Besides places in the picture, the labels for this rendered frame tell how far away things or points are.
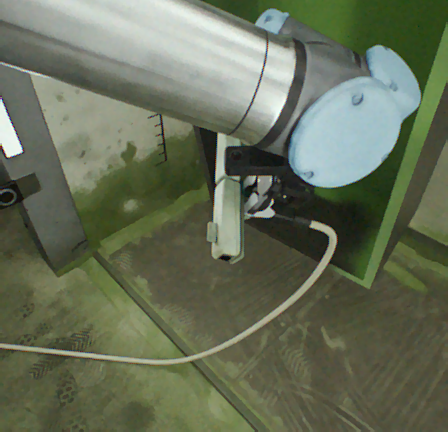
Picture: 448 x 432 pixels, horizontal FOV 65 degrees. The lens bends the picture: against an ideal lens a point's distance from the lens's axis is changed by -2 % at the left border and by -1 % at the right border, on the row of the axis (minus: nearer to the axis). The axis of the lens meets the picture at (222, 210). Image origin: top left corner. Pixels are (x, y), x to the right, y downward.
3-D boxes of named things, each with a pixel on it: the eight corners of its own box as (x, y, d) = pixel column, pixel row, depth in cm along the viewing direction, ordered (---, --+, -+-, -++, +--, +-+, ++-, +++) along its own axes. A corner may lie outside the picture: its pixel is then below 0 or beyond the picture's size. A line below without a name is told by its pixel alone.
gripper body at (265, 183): (294, 212, 64) (340, 180, 54) (253, 201, 61) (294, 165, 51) (291, 177, 68) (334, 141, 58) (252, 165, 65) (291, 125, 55)
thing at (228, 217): (321, 273, 67) (213, 249, 58) (305, 280, 71) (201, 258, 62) (300, 94, 91) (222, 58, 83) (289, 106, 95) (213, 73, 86)
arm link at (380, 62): (363, 26, 41) (422, 60, 45) (299, 97, 51) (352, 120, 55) (375, 81, 37) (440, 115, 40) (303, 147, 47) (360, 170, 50)
